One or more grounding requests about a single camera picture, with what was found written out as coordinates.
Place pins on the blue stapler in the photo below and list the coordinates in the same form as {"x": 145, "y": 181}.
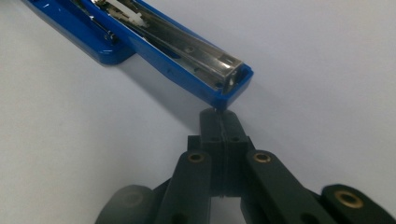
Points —
{"x": 162, "y": 53}

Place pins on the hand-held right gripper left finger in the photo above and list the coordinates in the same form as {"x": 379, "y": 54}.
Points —
{"x": 208, "y": 140}

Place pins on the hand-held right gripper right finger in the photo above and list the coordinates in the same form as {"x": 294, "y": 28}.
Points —
{"x": 236, "y": 146}

